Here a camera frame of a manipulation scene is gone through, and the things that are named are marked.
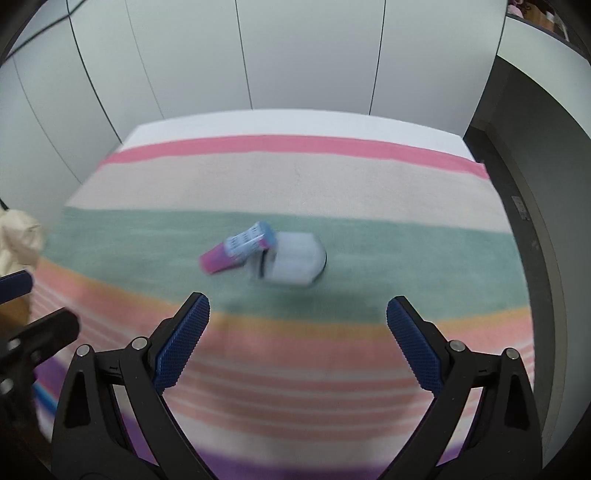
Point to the brown carton on shelf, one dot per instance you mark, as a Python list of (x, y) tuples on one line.
[(547, 16)]

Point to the pink plush toy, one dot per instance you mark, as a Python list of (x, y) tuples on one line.
[(515, 7)]

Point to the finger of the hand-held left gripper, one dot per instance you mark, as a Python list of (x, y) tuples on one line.
[(46, 330), (16, 284)]

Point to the pink and blue tube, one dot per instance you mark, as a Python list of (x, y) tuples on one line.
[(221, 258)]

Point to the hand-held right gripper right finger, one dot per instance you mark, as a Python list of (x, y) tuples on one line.
[(415, 344)]

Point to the white table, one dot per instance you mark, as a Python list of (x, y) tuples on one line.
[(300, 122)]

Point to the white round jar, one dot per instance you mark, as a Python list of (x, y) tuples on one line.
[(295, 261)]

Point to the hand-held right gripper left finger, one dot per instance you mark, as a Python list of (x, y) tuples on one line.
[(182, 341)]

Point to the cream cushioned chair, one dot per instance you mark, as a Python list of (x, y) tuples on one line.
[(18, 240)]

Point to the brown cardboard box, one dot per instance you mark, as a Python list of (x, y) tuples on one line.
[(18, 308)]

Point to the striped towel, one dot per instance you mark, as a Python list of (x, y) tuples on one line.
[(323, 207)]

